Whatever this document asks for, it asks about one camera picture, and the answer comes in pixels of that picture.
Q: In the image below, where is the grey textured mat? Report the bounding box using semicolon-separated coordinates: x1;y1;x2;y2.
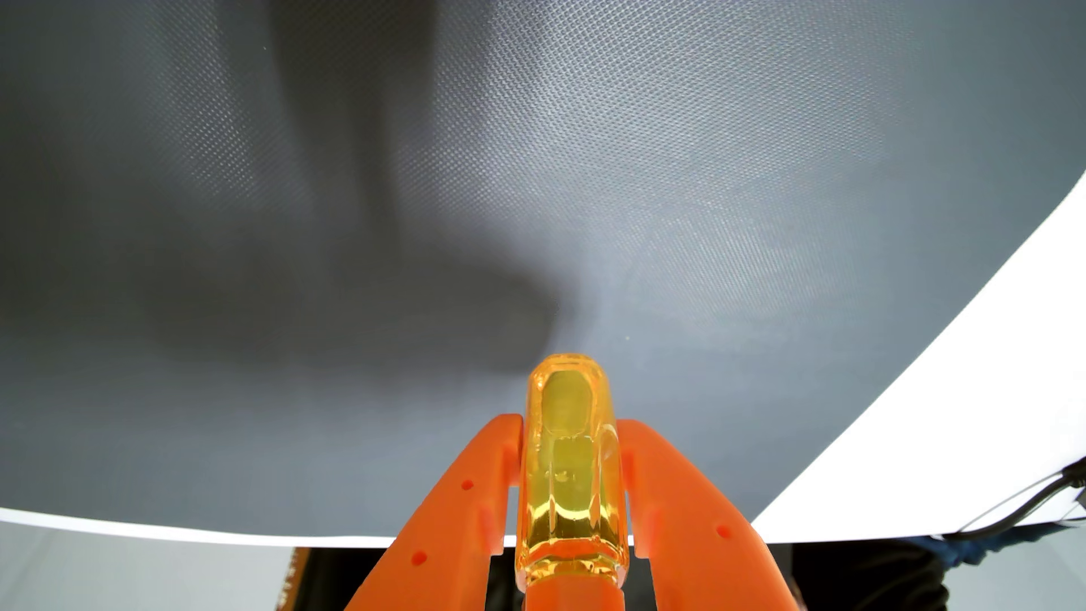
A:
0;0;1086;544

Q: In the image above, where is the yellow eyedrop bottle orange cap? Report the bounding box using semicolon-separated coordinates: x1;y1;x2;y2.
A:
515;354;631;611

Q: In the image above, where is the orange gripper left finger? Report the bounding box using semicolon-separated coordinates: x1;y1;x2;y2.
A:
343;414;525;611

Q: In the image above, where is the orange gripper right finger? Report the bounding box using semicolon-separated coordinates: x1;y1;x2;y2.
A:
617;418;803;611

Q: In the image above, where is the brown wooden piece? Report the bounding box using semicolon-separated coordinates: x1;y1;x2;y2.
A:
275;547;313;611

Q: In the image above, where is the thick black cable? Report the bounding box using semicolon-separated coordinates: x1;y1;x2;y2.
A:
942;458;1086;544

